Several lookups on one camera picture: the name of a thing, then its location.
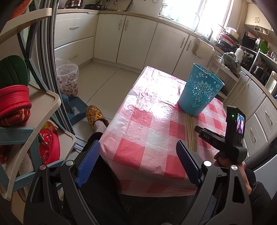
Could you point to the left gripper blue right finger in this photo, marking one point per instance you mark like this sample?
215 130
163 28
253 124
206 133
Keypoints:
190 163

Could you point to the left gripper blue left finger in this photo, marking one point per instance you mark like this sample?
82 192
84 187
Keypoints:
86 166

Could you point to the white tiered kitchen cart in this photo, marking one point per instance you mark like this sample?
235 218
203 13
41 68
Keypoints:
230 80

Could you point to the yellow patterned slipper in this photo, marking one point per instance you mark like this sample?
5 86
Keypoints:
93 114

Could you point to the blue dustpan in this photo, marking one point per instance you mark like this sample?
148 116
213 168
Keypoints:
75 108

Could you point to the beige shelf rack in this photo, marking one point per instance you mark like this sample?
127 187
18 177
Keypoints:
44 105

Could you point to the teal perforated plastic bin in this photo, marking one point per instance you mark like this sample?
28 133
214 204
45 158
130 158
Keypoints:
199 90

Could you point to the floral lined trash bin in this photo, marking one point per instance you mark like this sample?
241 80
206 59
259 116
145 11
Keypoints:
67 77

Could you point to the red woven hat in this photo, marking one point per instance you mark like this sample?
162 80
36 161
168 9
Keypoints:
15 106

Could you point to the green bagged vegetables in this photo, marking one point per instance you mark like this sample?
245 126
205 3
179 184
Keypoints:
231 62

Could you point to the white thermos jug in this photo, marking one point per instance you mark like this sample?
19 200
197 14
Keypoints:
240 53

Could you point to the hanging white waste bin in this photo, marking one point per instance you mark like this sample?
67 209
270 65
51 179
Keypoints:
201 49

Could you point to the black microwave oven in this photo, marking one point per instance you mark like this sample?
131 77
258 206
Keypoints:
251 43

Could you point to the green round item on shelf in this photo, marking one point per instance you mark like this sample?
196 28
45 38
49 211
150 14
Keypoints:
14 71

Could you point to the stacked bowls and dishes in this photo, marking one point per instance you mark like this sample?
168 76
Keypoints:
226 39

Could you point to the black frying pan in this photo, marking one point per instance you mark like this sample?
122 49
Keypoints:
93 6

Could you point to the copper kettle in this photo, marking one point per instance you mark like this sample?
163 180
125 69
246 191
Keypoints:
74 3

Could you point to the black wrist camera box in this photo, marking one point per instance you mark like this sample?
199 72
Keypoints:
235 129

